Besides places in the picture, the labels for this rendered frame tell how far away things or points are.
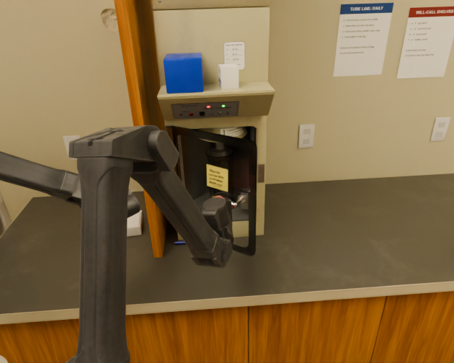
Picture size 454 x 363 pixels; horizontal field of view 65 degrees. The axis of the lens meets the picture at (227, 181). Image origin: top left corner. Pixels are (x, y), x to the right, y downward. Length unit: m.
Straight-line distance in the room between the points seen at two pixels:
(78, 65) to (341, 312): 1.34
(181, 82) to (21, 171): 0.44
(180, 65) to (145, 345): 0.89
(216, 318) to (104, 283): 0.75
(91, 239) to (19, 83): 1.25
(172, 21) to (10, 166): 0.56
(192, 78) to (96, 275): 0.62
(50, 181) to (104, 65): 0.79
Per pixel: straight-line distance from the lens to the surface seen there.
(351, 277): 1.23
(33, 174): 0.88
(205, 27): 1.08
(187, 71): 0.99
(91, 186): 0.52
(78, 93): 1.64
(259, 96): 1.02
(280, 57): 1.56
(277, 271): 1.21
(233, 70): 1.02
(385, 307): 1.35
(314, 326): 1.32
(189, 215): 0.70
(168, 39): 1.09
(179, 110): 1.06
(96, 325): 0.54
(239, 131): 1.20
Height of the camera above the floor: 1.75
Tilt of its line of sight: 28 degrees down
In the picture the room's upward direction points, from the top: 2 degrees counter-clockwise
